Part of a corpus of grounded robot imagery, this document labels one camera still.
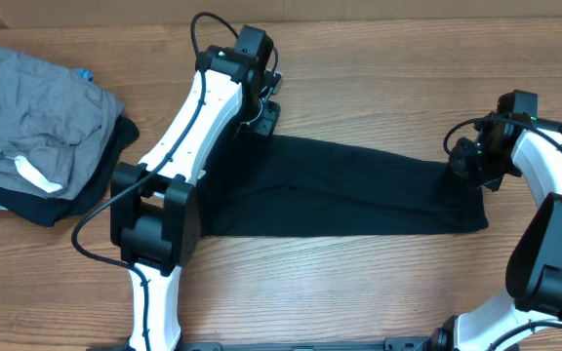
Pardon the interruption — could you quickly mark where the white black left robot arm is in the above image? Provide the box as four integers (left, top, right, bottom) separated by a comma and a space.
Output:
110, 45, 282, 350

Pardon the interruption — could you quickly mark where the black t-shirt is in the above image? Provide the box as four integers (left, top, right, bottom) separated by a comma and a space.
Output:
197, 136, 488, 238

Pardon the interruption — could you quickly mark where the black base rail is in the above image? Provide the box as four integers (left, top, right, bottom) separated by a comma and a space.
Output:
85, 333, 521, 351

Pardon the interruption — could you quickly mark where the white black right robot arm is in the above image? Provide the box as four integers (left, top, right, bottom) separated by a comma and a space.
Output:
417, 112, 562, 350

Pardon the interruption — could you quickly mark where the grey folded shirt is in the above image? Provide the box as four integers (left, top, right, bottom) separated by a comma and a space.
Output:
0, 47, 124, 200

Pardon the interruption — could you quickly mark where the black folded garment in stack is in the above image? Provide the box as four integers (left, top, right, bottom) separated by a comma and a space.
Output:
0, 116, 140, 227

